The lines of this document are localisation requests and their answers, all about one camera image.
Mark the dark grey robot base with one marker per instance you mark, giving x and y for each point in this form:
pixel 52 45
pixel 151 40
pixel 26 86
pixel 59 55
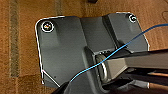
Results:
pixel 63 46

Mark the black robot torso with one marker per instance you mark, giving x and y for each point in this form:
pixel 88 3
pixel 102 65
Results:
pixel 133 65

